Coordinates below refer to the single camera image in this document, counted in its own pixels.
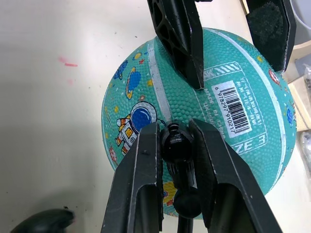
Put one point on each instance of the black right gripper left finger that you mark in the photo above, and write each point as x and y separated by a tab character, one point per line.
136	177

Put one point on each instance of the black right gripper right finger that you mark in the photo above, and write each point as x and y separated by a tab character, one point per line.
226	184

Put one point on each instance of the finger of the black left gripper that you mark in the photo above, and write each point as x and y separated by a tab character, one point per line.
181	36
267	26

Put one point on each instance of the black hand pump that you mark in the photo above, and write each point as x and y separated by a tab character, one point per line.
175	145

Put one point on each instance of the teal astronaut print ball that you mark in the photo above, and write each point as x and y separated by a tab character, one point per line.
184	106

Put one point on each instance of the grey round container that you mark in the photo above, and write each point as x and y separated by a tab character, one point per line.
303	21

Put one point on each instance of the clear plastic parts bag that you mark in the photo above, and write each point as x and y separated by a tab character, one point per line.
307	77
306	140

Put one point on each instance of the beige cardboard box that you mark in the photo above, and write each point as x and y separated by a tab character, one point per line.
301	106

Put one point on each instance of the black rounded object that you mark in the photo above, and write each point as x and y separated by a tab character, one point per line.
46	222

